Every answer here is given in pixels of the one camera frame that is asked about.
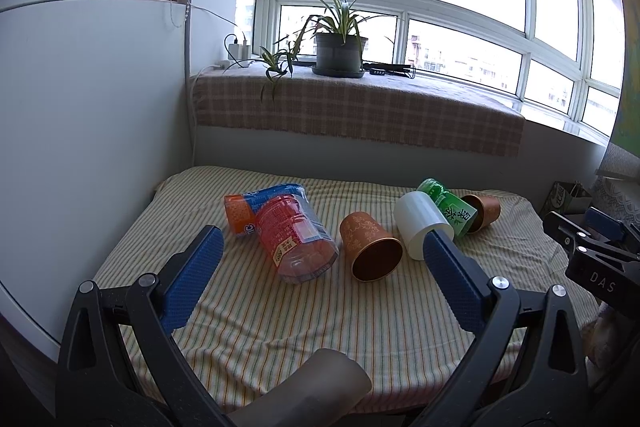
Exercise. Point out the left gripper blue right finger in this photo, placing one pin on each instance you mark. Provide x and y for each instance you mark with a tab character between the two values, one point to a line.
460	279

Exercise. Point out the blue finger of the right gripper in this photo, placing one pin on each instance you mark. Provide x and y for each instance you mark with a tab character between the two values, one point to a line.
605	225

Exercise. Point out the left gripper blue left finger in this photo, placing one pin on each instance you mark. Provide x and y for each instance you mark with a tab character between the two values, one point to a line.
186	275

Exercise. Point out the orange blue paper cup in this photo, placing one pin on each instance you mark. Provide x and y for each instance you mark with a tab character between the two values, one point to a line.
241	209

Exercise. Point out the white plastic cup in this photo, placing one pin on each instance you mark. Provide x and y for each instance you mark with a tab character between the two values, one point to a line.
416	215

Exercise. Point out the brown patterned paper cup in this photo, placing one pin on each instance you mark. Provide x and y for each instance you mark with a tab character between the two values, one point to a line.
371	251

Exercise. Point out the green white paper bag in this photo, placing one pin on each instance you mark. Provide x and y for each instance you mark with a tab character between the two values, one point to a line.
567	197

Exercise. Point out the striped table cloth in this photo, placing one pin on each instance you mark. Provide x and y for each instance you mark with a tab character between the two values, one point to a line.
251	330

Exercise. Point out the white cabinet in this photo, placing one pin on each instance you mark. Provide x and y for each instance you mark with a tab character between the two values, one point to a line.
92	117

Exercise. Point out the plaid windowsill cloth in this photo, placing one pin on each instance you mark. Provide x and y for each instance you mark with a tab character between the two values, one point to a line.
437	114

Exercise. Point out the small hanging plantlet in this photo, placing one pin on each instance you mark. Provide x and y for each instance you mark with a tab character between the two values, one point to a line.
278	64

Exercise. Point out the white power charger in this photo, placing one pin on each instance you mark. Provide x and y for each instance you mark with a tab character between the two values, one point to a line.
237	50

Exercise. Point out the potted spider plant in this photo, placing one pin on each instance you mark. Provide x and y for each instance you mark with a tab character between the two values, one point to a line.
336	31

